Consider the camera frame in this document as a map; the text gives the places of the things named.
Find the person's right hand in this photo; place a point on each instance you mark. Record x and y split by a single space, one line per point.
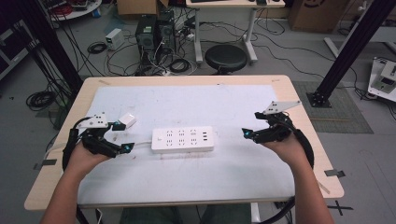
288 151

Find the person's left hand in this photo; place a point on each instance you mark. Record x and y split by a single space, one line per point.
82 160

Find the grey tape strip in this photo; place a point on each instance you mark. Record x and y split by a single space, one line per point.
46 163
334 173

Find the black computer tower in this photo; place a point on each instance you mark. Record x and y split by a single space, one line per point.
166 31
145 37

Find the person's legs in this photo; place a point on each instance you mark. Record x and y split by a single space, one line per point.
149 216

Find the round white table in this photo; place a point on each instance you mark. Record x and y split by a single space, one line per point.
77 11

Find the white power supply box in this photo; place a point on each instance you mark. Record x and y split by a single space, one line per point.
114 38

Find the black metal stand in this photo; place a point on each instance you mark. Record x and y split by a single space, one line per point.
351 53
53 46

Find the white power strip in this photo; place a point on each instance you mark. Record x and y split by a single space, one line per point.
182 140

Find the black round stool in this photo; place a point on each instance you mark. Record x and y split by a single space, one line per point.
225 57

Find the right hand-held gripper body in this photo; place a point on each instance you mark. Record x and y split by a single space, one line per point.
275 130

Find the white device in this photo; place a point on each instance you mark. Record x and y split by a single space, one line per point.
384 79

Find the white charger plug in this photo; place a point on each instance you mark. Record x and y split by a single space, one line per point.
128 119

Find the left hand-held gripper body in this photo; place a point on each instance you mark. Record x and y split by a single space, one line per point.
96 141

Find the white desk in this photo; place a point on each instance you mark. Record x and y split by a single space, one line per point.
236 3

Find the wooden table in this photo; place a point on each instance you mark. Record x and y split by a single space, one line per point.
311 149

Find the grey metal rack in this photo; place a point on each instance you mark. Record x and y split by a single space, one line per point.
12 53

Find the white table mat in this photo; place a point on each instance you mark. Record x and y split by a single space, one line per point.
186 174

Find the grey floor mat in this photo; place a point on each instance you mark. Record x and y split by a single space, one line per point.
339 115

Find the large cardboard box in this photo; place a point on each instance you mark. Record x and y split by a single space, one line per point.
317 15

